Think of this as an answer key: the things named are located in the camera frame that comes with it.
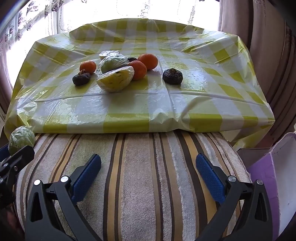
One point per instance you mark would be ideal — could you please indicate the yellow checked plastic tablecloth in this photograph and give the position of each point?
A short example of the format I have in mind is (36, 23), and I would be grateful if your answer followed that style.
(138, 111)

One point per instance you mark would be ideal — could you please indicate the brown curtain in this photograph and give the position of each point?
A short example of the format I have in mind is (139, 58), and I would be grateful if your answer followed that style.
(266, 46)

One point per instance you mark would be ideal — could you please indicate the wrapped yellow half fruit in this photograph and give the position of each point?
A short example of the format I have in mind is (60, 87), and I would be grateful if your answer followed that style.
(114, 81)

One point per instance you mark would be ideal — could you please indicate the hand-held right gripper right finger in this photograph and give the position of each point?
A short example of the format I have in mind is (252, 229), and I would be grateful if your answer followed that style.
(210, 178)

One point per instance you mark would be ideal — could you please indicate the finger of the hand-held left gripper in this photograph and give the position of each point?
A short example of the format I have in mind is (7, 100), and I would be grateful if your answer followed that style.
(17, 157)

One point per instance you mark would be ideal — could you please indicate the orange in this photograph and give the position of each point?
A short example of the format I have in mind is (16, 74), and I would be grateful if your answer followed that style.
(139, 69)
(149, 60)
(87, 67)

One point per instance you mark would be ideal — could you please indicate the pale half fruit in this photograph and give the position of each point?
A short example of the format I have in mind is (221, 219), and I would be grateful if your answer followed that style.
(105, 54)

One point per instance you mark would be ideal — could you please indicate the purple cardboard box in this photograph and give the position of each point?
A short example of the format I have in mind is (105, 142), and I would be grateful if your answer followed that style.
(266, 176)

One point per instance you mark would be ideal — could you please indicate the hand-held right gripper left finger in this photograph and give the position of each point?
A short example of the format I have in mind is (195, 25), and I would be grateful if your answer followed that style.
(86, 178)

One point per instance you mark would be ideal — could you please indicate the sheer lace curtain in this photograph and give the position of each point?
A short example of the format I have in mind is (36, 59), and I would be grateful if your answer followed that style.
(57, 20)

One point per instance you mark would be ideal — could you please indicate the green half fruit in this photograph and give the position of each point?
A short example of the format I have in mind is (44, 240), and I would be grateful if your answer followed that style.
(112, 63)

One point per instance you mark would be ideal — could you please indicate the green round fruit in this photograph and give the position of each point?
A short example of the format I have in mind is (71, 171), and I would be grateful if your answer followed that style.
(22, 138)

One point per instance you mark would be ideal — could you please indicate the dark brown fruit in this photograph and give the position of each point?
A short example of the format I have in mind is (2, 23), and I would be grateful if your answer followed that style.
(132, 59)
(173, 76)
(81, 78)

